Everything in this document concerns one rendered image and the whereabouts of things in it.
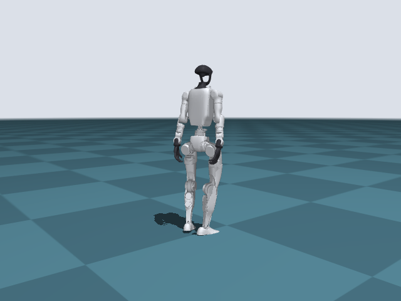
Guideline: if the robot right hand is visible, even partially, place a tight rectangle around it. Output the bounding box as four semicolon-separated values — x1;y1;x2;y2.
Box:
209;139;223;164

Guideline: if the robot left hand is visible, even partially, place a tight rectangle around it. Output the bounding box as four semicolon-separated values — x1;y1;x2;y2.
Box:
174;138;183;162

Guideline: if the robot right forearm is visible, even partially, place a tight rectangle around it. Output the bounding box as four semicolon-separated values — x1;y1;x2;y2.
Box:
215;115;225;146

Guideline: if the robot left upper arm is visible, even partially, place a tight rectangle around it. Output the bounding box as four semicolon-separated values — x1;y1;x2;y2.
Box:
179;91;190;124

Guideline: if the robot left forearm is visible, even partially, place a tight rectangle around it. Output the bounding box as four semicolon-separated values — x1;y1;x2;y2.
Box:
174;119;185;144

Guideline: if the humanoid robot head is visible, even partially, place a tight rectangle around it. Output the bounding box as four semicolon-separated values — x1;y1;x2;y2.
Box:
195;65;212;89

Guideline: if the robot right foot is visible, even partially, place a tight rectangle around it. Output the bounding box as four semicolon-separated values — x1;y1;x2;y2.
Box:
197;226;219;235

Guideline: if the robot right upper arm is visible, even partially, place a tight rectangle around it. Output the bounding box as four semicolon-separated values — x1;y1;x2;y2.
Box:
210;90;223;124

